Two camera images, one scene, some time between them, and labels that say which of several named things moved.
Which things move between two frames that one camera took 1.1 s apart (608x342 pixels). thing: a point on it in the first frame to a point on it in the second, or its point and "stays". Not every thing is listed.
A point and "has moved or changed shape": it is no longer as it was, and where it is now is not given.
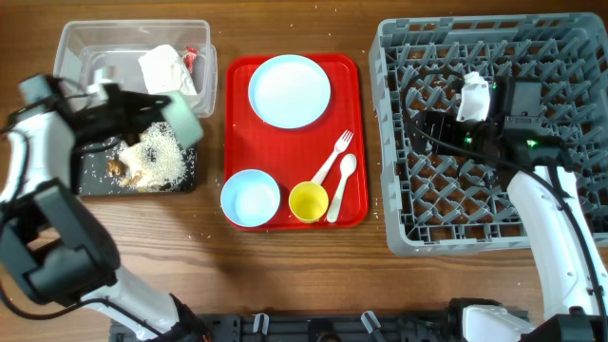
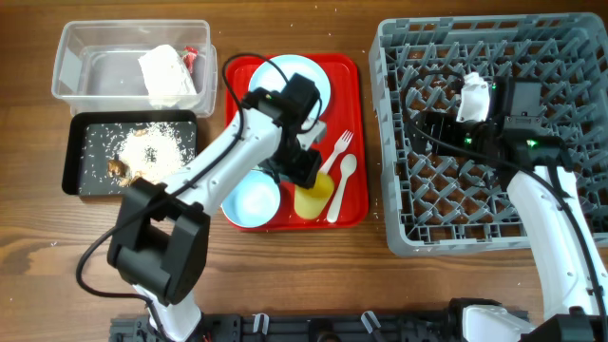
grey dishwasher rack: x=435 y=202 stays
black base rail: x=389 y=327 stays
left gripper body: x=104 y=121 to x=294 y=159
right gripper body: x=437 y=128 stays
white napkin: x=164 y=71 stays
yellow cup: x=308 y=202 has moved or changed shape
